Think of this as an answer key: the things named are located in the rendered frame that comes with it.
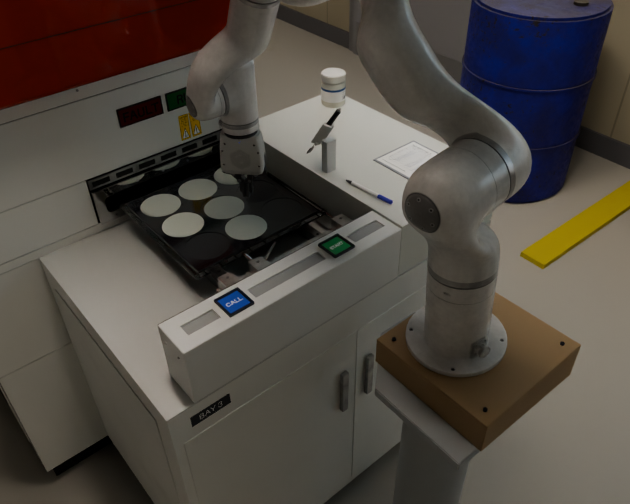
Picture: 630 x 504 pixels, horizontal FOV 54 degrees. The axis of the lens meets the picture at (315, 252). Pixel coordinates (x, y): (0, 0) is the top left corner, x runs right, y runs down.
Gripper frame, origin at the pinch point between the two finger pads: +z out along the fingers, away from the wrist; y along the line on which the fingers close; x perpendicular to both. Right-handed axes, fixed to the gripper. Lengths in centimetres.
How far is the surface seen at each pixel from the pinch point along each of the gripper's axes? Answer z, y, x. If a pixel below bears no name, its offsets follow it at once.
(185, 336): 0.4, -0.1, -48.6
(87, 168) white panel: -4.1, -38.2, -2.5
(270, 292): 0.4, 12.8, -35.3
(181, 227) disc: 6.4, -14.3, -9.3
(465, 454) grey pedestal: 14, 51, -57
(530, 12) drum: 5, 86, 151
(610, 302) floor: 96, 126, 77
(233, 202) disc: 6.2, -4.4, 2.2
